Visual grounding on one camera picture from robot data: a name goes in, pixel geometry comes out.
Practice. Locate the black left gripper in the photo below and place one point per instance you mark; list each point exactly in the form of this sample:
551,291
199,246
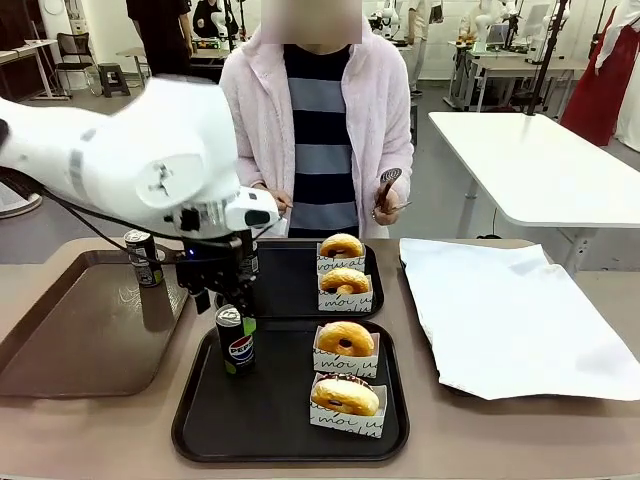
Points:
215,270

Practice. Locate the white printed donut box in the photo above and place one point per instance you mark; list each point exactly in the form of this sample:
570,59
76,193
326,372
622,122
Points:
345,365

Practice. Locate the brown metal tongs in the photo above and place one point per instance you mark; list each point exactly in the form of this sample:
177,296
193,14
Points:
390,177

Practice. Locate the person's right forearm pink sleeve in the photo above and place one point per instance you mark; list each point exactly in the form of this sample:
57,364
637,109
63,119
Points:
250,165

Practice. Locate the person's left forearm pink sleeve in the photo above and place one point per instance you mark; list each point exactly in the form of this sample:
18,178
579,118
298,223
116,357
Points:
402,165

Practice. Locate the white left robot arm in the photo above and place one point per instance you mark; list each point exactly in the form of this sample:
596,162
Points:
125,150

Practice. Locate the person's right hand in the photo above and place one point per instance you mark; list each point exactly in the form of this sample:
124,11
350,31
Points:
274,196

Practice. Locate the person's left hand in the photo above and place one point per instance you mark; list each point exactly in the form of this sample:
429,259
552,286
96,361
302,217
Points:
387,212

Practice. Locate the small black tray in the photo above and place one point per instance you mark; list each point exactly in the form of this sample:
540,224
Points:
290,285

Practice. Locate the plain glazed donut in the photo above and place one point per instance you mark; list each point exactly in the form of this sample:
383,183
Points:
332,281

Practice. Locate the large black tray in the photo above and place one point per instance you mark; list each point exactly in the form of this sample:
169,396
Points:
270,410

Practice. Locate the brown plastic tray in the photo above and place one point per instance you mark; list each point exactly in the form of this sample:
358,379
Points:
75,340

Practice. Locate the person in pink jacket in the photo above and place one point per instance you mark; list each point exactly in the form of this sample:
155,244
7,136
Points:
320,125

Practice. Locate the grey step stool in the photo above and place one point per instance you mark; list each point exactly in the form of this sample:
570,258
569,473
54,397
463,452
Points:
114,77

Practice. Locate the beige background workbench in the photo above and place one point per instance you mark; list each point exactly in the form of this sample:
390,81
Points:
135,52

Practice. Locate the white paper sheet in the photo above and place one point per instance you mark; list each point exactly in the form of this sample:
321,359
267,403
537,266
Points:
500,310

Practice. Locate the bystander in black clothes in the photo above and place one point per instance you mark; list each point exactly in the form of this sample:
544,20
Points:
160,35

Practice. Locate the black office chair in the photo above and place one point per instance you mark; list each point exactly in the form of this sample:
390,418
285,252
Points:
75,52

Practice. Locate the bystander in beige clothes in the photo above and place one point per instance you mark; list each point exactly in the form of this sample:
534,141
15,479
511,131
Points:
419,45

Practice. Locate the white folding table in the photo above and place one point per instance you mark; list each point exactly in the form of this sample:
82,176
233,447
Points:
540,165

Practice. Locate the grey background workbench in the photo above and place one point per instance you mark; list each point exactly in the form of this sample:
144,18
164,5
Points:
515,67

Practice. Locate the black tripod pole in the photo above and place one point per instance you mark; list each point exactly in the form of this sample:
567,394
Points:
545,60

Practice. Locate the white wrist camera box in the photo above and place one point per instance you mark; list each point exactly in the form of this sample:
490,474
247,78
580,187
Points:
250,207

